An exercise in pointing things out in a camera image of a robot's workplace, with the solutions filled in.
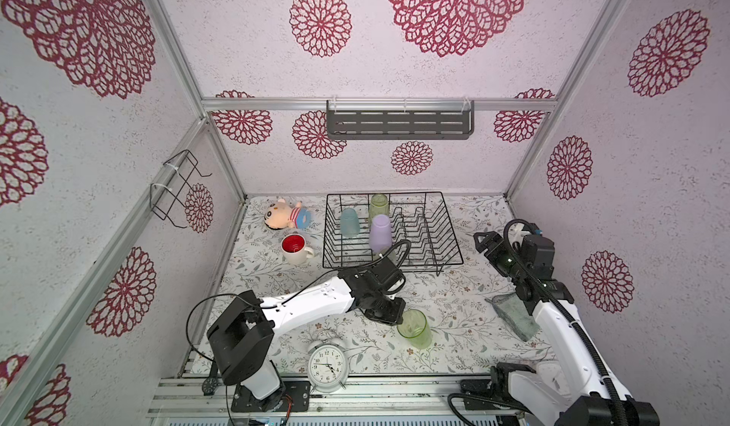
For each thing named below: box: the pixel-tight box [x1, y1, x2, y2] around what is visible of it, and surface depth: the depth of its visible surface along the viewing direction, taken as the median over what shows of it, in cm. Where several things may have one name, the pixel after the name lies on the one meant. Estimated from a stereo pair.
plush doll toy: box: [264, 197, 313, 231], surface depth 108 cm
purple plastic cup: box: [368, 213, 393, 252], surface depth 96 cm
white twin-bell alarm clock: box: [307, 338, 350, 393], surface depth 77 cm
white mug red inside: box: [280, 232, 315, 265], surface depth 99 cm
